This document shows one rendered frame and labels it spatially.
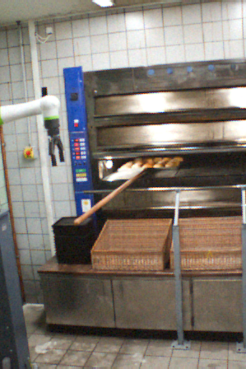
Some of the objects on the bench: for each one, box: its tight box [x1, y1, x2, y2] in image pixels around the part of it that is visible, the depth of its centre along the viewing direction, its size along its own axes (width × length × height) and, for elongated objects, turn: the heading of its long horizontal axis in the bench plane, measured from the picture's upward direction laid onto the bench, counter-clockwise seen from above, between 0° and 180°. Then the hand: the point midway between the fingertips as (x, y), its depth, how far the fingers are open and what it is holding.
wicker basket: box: [91, 219, 173, 271], centre depth 357 cm, size 49×56×28 cm
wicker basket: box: [169, 216, 244, 271], centre depth 341 cm, size 49×56×28 cm
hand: (58, 162), depth 268 cm, fingers open, 13 cm apart
